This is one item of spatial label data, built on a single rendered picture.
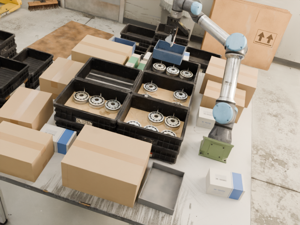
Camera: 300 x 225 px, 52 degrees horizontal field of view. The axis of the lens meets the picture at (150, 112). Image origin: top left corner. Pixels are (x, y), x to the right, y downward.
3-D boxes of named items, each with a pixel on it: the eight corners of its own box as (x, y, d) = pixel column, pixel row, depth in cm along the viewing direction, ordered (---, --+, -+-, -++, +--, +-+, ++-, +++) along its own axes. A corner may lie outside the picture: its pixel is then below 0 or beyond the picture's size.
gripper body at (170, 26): (165, 30, 216) (169, 13, 209) (177, 33, 215) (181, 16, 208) (163, 33, 209) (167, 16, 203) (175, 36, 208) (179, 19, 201)
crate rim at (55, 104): (130, 95, 200) (131, 92, 198) (115, 124, 177) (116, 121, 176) (73, 80, 204) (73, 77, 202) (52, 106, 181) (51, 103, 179)
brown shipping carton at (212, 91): (239, 106, 244) (245, 90, 234) (236, 123, 227) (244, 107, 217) (202, 95, 248) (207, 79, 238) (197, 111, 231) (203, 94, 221)
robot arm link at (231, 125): (234, 129, 197) (239, 109, 197) (231, 127, 184) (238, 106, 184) (215, 123, 201) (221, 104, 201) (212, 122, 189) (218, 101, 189)
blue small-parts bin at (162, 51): (184, 55, 218) (186, 46, 214) (180, 65, 207) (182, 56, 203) (157, 47, 221) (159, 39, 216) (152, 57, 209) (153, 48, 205)
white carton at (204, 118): (222, 121, 227) (226, 112, 221) (222, 132, 217) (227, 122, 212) (196, 115, 227) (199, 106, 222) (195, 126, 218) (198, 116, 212)
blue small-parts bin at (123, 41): (135, 49, 275) (135, 42, 270) (130, 56, 264) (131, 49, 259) (114, 43, 277) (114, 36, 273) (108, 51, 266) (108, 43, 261)
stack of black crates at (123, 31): (154, 55, 397) (158, 31, 376) (147, 66, 375) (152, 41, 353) (125, 47, 402) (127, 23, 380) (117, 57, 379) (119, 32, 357)
